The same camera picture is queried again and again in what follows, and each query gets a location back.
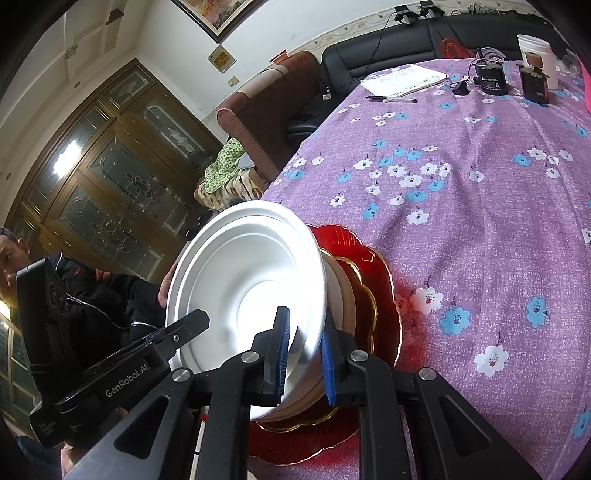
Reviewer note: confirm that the black charger dock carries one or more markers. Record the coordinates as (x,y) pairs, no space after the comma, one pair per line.
(430,9)
(406,14)

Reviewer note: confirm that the black leather sofa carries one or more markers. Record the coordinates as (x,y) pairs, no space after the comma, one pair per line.
(360,60)

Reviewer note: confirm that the small red gold-rimmed plate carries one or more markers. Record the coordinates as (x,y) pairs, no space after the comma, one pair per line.
(364,314)

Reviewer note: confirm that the pink container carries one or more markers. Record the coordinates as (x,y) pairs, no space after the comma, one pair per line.
(586,90)

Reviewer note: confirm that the small black adapter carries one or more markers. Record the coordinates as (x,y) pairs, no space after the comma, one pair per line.
(460,88)

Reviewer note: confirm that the brown armchair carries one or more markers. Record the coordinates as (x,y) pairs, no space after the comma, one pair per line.
(263,120)

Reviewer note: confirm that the purple floral tablecloth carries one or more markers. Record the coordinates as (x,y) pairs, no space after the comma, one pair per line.
(461,230)

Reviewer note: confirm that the white dish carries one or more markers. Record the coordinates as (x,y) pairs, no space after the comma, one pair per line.
(333,295)

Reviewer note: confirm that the framed wall painting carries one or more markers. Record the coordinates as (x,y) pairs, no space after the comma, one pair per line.
(212,14)

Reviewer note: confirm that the beige printed blanket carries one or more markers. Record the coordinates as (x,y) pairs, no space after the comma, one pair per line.
(231,191)

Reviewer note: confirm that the large white bowl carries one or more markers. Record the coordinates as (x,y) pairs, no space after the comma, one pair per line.
(240,286)

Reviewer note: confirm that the green patterned cloth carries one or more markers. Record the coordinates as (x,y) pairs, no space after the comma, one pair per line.
(224,166)

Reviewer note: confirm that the large red gold-rimmed plate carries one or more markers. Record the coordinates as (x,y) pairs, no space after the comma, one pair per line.
(385,286)

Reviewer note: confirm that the person's left hand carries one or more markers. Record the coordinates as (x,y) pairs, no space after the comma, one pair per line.
(73,461)

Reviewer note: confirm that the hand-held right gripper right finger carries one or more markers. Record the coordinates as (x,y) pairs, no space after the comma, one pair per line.
(328,364)

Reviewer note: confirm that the small gold wall plaque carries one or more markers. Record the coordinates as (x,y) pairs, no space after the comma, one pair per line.
(221,58)

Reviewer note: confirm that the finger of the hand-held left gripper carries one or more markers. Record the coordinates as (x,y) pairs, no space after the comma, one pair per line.
(184,330)

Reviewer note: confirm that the red plastic bag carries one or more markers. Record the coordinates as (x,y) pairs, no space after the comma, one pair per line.
(455,48)

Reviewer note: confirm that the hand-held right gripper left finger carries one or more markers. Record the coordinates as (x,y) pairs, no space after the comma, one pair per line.
(281,350)

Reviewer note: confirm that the black pen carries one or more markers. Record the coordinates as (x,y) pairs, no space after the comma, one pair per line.
(392,98)

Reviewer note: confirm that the white paper notebook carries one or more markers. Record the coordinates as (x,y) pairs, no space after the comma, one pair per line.
(401,79)

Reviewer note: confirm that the black cylindrical device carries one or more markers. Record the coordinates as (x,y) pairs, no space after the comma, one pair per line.
(491,78)

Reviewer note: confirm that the beige bowl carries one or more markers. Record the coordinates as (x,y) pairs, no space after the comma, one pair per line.
(349,304)

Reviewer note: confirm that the dark glass jar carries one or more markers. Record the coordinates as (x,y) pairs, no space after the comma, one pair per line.
(535,85)

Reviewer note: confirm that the white plastic jar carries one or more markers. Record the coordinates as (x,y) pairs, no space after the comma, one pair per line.
(535,48)

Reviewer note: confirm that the dark wooden glass-door cabinet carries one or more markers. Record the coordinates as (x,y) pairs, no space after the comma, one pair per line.
(106,175)

